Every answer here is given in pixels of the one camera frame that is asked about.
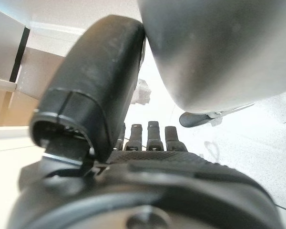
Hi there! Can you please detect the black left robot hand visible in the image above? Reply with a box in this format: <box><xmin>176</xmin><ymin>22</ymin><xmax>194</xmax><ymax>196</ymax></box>
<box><xmin>7</xmin><ymin>14</ymin><xmax>285</xmax><ymax>229</ymax></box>

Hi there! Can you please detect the white counter cabinet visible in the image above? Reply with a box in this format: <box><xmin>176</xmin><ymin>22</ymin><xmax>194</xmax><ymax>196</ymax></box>
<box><xmin>16</xmin><ymin>21</ymin><xmax>86</xmax><ymax>101</ymax></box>

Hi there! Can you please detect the orange window with dark frame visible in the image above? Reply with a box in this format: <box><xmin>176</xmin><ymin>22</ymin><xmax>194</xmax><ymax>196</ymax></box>
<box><xmin>0</xmin><ymin>6</ymin><xmax>40</xmax><ymax>127</ymax></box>

